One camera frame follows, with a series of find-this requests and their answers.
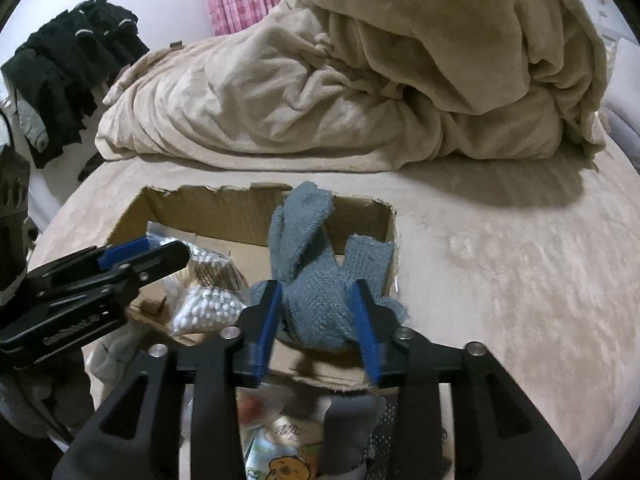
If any dark grey socks pair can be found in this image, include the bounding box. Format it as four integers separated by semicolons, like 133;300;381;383
318;393;397;479

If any clear bag of candies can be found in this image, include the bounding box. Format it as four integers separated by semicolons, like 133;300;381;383
235;382;295;438

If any grey padded headboard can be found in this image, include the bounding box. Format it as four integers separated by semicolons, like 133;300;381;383
600;38;640;171

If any black clothes pile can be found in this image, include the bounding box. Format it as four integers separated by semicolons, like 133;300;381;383
1;0;149;169

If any beige crumpled duvet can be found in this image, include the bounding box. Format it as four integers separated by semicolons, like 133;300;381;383
96;0;606;172

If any brown cardboard box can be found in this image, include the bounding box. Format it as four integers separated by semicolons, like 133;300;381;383
107;184;396;392

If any green cartoon snack packet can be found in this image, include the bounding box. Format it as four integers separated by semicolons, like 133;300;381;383
245;419;323;480

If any grey-blue knitted socks bundle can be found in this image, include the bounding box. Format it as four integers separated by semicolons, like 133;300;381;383
268;182;408;353

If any cotton swabs plastic bag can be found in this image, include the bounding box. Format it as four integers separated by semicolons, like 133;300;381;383
146;222;248;336

